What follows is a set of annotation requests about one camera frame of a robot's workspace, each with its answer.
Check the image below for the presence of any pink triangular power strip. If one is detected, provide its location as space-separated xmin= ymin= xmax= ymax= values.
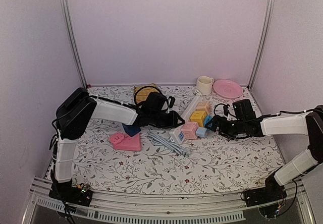
xmin=109 ymin=132 xmax=141 ymax=151

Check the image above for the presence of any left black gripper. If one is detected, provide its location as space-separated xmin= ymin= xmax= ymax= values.
xmin=151 ymin=111 xmax=185 ymax=130

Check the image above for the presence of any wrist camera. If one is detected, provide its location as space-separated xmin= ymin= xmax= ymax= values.
xmin=145 ymin=92 xmax=176 ymax=111
xmin=232 ymin=99 xmax=256 ymax=121

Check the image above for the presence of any woven bamboo tray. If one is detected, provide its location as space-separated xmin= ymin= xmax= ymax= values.
xmin=134 ymin=83 xmax=161 ymax=105

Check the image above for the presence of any yellow cube socket adapter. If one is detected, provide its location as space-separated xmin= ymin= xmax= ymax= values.
xmin=190 ymin=110 xmax=207 ymax=127

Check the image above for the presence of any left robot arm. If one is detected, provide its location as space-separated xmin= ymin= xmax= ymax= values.
xmin=52 ymin=87 xmax=185 ymax=201

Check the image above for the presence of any white power strip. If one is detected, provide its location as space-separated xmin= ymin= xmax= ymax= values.
xmin=169 ymin=95 xmax=203 ymax=144

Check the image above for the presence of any light blue plug adapter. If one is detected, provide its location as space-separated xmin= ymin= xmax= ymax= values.
xmin=195 ymin=127 xmax=207 ymax=138

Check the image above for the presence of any floral tablecloth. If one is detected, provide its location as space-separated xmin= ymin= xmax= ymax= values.
xmin=68 ymin=119 xmax=284 ymax=195

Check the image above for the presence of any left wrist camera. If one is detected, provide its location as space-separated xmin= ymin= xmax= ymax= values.
xmin=145 ymin=92 xmax=176 ymax=111

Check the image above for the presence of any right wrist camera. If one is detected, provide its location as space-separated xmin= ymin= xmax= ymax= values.
xmin=232 ymin=99 xmax=256 ymax=121

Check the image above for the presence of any right aluminium frame post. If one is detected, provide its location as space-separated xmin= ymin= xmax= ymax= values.
xmin=247 ymin=0 xmax=275 ymax=91

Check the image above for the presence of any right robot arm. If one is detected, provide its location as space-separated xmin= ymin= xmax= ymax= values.
xmin=203 ymin=100 xmax=322 ymax=202

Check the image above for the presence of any left aluminium frame post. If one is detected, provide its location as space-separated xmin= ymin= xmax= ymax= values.
xmin=60 ymin=0 xmax=88 ymax=89

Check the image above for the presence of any beige cube socket adapter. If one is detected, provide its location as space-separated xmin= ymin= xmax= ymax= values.
xmin=196 ymin=101 xmax=211 ymax=115

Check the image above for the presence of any grey power strip cord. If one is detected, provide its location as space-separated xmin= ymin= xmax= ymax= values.
xmin=146 ymin=131 xmax=192 ymax=157

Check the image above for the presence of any bright blue plug adapter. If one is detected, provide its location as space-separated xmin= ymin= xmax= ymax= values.
xmin=203 ymin=115 xmax=212 ymax=129

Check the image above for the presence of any pink plate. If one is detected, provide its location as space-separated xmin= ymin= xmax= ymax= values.
xmin=212 ymin=79 xmax=243 ymax=99

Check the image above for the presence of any cream ceramic mug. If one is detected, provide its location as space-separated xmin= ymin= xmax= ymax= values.
xmin=196 ymin=76 xmax=214 ymax=95

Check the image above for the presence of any pink cube socket adapter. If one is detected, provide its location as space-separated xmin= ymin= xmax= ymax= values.
xmin=181 ymin=122 xmax=199 ymax=140

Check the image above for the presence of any front aluminium rail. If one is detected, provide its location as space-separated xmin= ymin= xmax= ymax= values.
xmin=22 ymin=177 xmax=316 ymax=223

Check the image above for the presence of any aluminium frame post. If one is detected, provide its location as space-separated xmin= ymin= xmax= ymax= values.
xmin=247 ymin=0 xmax=275 ymax=91
xmin=60 ymin=0 xmax=88 ymax=89

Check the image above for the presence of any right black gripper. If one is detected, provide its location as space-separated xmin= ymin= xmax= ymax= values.
xmin=205 ymin=115 xmax=246 ymax=141

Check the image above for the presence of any dark blue cube adapter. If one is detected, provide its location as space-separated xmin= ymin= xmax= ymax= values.
xmin=122 ymin=124 xmax=141 ymax=137

